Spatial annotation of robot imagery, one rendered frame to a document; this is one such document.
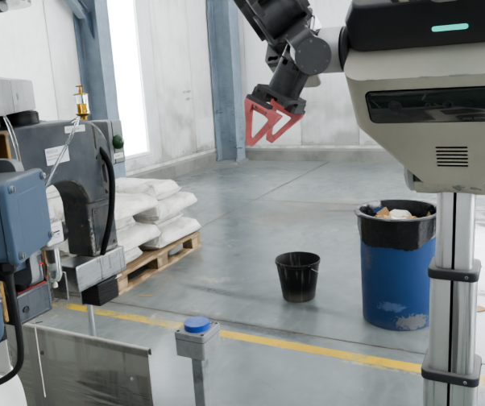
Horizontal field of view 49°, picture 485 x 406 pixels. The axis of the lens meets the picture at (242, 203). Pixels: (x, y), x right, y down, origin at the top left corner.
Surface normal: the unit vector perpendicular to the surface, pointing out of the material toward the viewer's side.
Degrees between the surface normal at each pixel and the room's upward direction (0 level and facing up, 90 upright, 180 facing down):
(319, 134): 90
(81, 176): 90
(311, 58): 100
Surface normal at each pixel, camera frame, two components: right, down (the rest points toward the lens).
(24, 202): 1.00, -0.05
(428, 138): -0.30, 0.80
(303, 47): 0.04, 0.39
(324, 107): -0.44, 0.22
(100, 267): 0.89, 0.05
